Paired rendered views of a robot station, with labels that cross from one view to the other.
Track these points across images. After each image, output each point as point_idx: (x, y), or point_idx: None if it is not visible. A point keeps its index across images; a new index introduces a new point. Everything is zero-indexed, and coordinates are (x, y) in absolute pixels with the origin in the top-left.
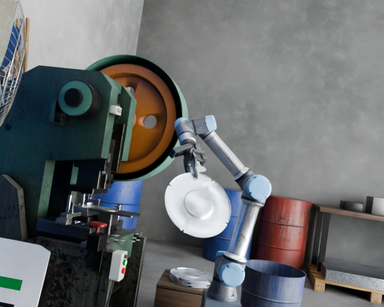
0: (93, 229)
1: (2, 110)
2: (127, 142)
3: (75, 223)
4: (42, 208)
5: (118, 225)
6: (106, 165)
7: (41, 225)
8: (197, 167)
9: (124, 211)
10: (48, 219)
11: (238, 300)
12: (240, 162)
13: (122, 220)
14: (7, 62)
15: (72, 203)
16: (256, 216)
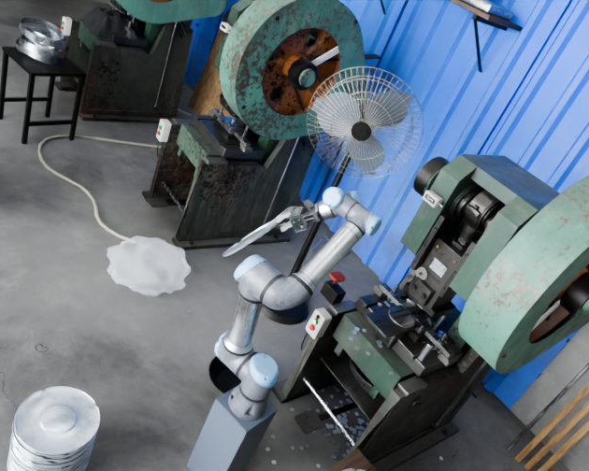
0: (363, 303)
1: (379, 158)
2: (471, 273)
3: (380, 300)
4: None
5: (410, 361)
6: (415, 264)
7: None
8: (280, 214)
9: (393, 326)
10: (396, 292)
11: (228, 408)
12: (308, 265)
13: (421, 365)
14: (366, 115)
15: (395, 285)
16: (238, 302)
